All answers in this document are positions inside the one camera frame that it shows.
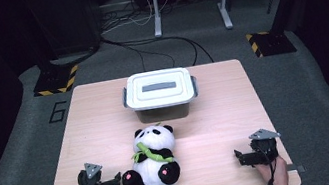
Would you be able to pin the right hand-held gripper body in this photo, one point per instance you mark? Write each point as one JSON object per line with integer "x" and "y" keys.
{"x": 265, "y": 150}

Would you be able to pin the panda plush toy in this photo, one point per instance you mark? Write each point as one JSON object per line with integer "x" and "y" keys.
{"x": 152, "y": 175}

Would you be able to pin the clear brown storage box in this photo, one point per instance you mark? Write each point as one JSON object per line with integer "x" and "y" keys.
{"x": 162, "y": 113}

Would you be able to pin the white box lid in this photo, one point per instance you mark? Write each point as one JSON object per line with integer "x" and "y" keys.
{"x": 160, "y": 97}

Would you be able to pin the person's right hand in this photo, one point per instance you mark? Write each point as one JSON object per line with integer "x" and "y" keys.
{"x": 280, "y": 178}

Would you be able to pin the grey tape strip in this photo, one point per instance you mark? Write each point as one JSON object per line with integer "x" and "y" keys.
{"x": 297, "y": 168}

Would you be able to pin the dark cabinet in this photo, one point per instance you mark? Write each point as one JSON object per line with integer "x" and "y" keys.
{"x": 65, "y": 17}

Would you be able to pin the black yellow striped base plate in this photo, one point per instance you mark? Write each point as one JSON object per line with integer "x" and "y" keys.
{"x": 55, "y": 80}
{"x": 274, "y": 43}

